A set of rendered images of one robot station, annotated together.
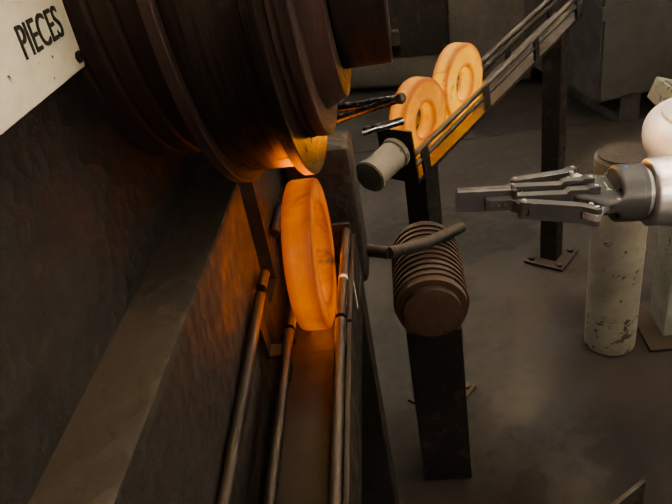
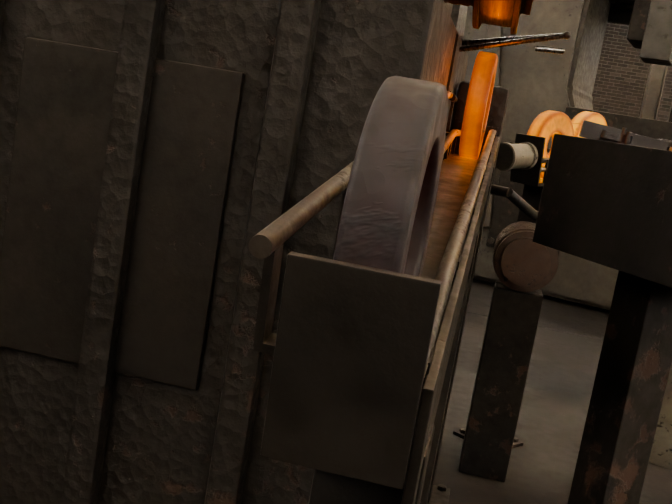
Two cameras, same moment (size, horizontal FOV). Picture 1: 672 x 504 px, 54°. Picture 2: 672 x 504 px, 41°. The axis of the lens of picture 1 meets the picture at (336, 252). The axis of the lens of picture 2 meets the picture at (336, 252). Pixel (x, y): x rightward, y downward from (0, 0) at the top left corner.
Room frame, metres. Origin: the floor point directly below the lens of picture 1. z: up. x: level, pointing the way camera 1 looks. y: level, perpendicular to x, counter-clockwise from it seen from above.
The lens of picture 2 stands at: (-0.91, 0.20, 0.70)
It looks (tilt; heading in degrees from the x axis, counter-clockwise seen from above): 9 degrees down; 1
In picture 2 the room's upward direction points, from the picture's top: 10 degrees clockwise
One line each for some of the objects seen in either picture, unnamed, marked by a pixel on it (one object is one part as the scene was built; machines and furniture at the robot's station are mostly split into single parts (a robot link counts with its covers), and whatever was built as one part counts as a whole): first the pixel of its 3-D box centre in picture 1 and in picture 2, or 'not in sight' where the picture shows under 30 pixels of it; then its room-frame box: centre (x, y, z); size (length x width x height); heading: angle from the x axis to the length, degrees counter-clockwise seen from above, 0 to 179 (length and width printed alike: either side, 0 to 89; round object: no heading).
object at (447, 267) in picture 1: (436, 359); (506, 347); (0.99, -0.16, 0.27); 0.22 x 0.13 x 0.53; 172
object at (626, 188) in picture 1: (605, 193); not in sight; (0.74, -0.36, 0.73); 0.09 x 0.08 x 0.07; 82
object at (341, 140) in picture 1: (326, 211); (471, 144); (0.92, 0.00, 0.68); 0.11 x 0.08 x 0.24; 82
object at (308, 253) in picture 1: (311, 254); (478, 106); (0.68, 0.03, 0.75); 0.18 x 0.03 x 0.18; 171
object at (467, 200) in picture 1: (483, 200); (600, 133); (0.75, -0.20, 0.74); 0.07 x 0.01 x 0.03; 82
